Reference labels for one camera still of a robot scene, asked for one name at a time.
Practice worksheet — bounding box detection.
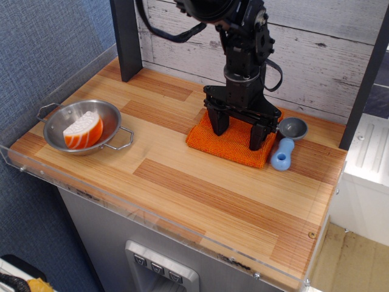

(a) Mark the black woven cable bottom left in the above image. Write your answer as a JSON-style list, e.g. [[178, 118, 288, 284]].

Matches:
[[0, 272, 31, 292]]

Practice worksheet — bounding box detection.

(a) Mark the orange white salmon sushi toy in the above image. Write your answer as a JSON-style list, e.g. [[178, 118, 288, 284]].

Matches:
[[63, 111, 103, 150]]

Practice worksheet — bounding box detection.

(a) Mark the dark grey left post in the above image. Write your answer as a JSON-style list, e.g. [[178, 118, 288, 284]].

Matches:
[[110, 0, 143, 82]]

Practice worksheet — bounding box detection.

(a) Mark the white appliance at right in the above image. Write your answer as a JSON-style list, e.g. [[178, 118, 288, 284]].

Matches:
[[329, 114, 388, 245]]

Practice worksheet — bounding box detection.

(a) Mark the dark grey right post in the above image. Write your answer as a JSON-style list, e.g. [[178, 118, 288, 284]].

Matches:
[[339, 8, 388, 150]]

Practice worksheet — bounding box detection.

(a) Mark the blue spoon with grey scoop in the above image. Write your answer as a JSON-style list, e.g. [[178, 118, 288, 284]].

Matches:
[[270, 117, 308, 171]]

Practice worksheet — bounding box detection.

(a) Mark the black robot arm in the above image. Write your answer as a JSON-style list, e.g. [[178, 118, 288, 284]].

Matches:
[[176, 1, 281, 151]]

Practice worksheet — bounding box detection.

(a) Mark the orange knitted cloth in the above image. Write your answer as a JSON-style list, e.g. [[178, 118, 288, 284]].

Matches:
[[186, 113, 277, 169]]

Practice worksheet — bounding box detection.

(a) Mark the clear acrylic guard rail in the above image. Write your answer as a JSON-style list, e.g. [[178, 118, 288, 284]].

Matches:
[[1, 147, 310, 291]]

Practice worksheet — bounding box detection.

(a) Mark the silver button control panel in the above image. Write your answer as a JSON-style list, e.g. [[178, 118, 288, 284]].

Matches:
[[125, 240, 200, 291]]

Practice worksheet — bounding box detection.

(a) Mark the steel bowl with handles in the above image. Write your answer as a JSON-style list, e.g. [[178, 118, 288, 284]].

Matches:
[[36, 100, 134, 155]]

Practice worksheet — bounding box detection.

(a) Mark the black sleeved cable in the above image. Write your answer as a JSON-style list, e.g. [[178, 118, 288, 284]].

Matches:
[[136, 0, 208, 43]]

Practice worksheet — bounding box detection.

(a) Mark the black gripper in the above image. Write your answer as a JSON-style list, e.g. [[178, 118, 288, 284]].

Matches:
[[204, 79, 281, 151]]

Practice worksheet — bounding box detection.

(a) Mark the grey metal cabinet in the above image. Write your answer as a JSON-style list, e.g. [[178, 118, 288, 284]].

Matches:
[[59, 189, 278, 291]]

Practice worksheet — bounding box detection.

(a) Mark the dark grey post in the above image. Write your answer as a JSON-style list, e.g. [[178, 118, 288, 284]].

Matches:
[[339, 8, 388, 150], [110, 0, 143, 82]]

